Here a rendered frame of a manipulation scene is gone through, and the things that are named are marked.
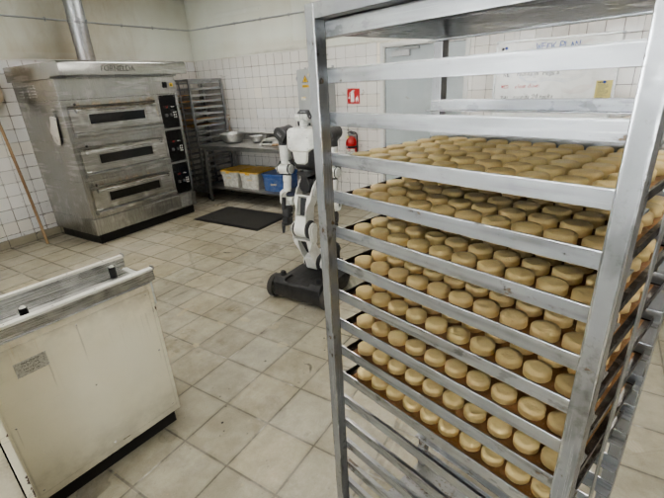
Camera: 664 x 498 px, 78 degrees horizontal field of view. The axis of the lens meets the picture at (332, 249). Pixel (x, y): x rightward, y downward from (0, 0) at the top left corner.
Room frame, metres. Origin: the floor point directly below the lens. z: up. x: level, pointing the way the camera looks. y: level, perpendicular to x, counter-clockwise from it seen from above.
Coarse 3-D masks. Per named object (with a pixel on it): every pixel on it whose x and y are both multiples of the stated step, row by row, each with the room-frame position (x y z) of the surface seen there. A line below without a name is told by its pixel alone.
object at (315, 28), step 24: (312, 24) 0.95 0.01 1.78; (312, 48) 0.95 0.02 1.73; (312, 72) 0.96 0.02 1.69; (312, 96) 0.96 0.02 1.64; (312, 120) 0.96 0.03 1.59; (336, 264) 0.96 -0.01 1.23; (336, 288) 0.96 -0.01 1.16; (336, 312) 0.96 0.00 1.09; (336, 336) 0.95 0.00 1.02; (336, 360) 0.95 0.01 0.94; (336, 384) 0.95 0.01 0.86; (336, 408) 0.95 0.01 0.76; (336, 432) 0.95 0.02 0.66; (336, 456) 0.96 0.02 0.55; (336, 480) 0.97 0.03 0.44
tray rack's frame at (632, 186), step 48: (336, 0) 0.89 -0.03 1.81; (384, 0) 0.80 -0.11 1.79; (624, 144) 0.50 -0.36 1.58; (624, 192) 0.49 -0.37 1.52; (624, 240) 0.48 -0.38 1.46; (576, 384) 0.50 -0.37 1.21; (576, 432) 0.49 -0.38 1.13; (624, 432) 0.77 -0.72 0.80; (432, 480) 1.17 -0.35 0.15; (576, 480) 0.49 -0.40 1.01
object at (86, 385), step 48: (144, 288) 1.71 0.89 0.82; (48, 336) 1.39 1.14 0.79; (96, 336) 1.52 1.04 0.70; (144, 336) 1.67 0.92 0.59; (0, 384) 1.24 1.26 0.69; (48, 384) 1.35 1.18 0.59; (96, 384) 1.47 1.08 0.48; (144, 384) 1.62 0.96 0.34; (48, 432) 1.30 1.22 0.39; (96, 432) 1.42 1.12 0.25; (144, 432) 1.60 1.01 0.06; (48, 480) 1.25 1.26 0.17
